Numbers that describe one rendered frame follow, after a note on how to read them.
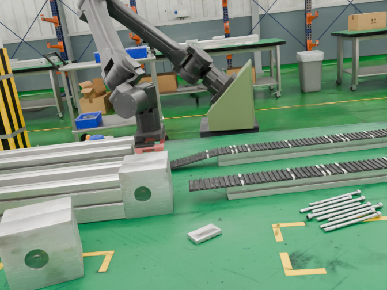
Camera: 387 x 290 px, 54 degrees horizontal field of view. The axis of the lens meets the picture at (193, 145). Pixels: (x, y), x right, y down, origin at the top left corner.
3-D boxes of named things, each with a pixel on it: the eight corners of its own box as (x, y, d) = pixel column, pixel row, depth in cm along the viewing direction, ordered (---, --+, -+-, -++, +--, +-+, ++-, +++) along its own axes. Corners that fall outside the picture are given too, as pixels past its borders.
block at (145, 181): (174, 187, 84) (168, 147, 82) (173, 213, 73) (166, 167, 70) (133, 192, 84) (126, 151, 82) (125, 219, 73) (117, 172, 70)
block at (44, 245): (82, 239, 67) (71, 190, 64) (84, 277, 57) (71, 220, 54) (21, 254, 65) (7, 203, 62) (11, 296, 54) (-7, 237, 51)
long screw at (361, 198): (361, 199, 70) (361, 194, 70) (365, 201, 69) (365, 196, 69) (310, 213, 67) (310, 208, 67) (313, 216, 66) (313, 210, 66)
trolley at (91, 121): (164, 130, 440) (152, 39, 409) (169, 143, 387) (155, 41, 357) (73, 143, 428) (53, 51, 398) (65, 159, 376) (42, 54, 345)
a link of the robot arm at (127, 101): (129, 54, 90) (111, 81, 94) (103, 60, 79) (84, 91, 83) (167, 88, 89) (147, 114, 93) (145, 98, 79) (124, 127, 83)
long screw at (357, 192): (357, 193, 72) (357, 188, 72) (361, 195, 71) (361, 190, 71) (307, 206, 70) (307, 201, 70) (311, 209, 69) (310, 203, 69)
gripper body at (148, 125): (134, 144, 88) (129, 113, 86) (139, 133, 98) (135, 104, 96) (162, 141, 88) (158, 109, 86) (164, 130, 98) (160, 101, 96)
